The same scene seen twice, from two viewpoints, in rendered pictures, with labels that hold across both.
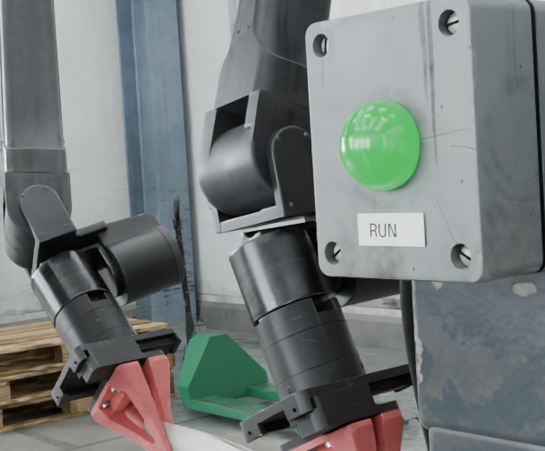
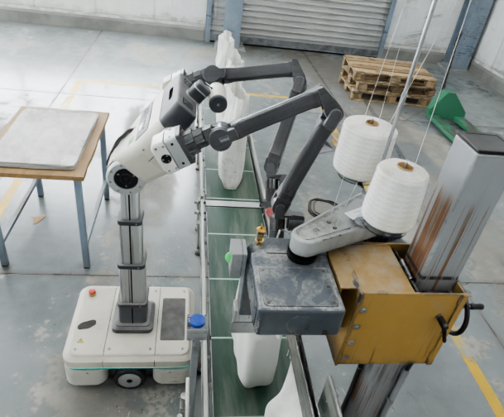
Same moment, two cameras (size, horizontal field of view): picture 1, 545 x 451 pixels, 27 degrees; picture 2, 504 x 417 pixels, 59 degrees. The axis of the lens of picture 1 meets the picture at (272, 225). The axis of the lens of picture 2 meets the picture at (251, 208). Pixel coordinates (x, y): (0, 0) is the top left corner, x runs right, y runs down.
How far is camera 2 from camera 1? 1.19 m
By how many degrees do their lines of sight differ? 42
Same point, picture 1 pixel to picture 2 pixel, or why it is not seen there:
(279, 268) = (273, 223)
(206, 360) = (442, 101)
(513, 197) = (236, 270)
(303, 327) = (272, 234)
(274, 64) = (282, 194)
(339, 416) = not seen: hidden behind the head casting
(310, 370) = not seen: hidden behind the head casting
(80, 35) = not seen: outside the picture
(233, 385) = (448, 113)
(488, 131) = (232, 265)
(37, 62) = (285, 131)
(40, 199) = (270, 166)
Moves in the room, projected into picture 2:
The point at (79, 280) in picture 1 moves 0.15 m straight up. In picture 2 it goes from (271, 185) to (276, 155)
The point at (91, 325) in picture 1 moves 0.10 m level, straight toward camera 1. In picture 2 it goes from (268, 196) to (259, 207)
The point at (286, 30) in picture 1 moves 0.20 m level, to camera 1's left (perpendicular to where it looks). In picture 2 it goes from (288, 187) to (242, 166)
